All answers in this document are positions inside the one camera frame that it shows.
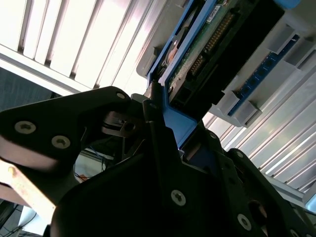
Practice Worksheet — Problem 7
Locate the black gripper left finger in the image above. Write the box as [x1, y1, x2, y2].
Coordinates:
[0, 81, 196, 210]

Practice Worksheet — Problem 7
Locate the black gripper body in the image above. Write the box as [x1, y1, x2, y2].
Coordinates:
[50, 154, 233, 237]

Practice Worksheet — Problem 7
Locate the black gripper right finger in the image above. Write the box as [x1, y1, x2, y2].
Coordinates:
[197, 122, 316, 237]

